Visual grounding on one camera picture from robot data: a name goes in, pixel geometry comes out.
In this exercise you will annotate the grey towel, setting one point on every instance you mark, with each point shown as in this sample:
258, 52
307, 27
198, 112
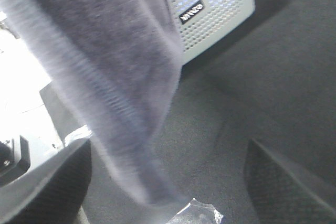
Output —
116, 65

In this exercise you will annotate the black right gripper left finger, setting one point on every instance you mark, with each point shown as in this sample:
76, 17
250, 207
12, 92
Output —
53, 192

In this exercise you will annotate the black table mat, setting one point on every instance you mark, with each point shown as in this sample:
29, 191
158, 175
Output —
271, 79

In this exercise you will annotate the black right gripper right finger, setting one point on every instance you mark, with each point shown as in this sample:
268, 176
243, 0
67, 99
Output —
283, 191

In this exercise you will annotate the grey perforated laundry basket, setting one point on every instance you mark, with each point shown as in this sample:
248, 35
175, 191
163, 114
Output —
202, 23

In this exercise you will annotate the clear tape strip middle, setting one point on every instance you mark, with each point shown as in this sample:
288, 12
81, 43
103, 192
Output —
196, 212

